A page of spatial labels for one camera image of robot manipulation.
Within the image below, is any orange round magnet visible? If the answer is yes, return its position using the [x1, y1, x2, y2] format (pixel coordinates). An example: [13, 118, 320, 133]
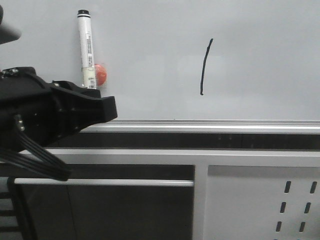
[94, 64, 107, 86]

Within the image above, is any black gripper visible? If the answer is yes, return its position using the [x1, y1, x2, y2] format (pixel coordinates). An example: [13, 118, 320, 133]
[0, 67, 118, 153]

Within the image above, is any black ribbon cable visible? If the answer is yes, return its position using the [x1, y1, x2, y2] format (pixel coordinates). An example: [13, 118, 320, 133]
[0, 113, 73, 182]

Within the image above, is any white whiteboard marker black tip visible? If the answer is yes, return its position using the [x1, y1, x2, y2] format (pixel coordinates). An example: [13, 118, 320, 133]
[77, 9, 97, 89]

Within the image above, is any aluminium whiteboard tray rail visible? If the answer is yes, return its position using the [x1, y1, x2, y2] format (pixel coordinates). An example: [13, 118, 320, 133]
[82, 119, 320, 135]

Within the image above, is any white horizontal metal bar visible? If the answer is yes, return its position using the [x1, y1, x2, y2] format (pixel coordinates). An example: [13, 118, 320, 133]
[13, 178, 194, 187]

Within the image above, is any grey robot arm link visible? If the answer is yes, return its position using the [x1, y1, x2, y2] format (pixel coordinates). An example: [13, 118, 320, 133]
[0, 6, 22, 45]

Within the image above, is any white whiteboard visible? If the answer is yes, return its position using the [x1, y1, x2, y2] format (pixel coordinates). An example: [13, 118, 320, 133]
[0, 0, 320, 121]

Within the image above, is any white perforated metal panel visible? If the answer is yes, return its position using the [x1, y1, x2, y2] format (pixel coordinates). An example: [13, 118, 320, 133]
[203, 166, 320, 240]

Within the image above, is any white metal stand frame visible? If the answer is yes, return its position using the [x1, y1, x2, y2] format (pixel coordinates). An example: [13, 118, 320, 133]
[0, 147, 320, 240]

